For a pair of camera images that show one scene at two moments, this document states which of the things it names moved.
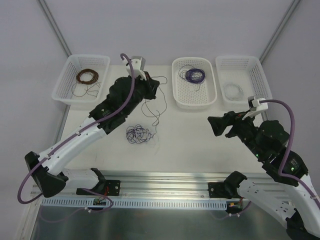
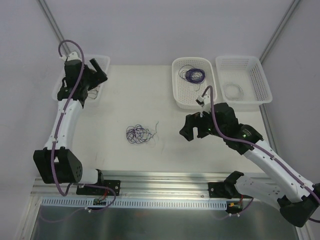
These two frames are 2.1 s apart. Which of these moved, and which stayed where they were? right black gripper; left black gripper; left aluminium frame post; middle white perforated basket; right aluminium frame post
Moved: left black gripper; right black gripper
Stayed: left aluminium frame post; middle white perforated basket; right aluminium frame post
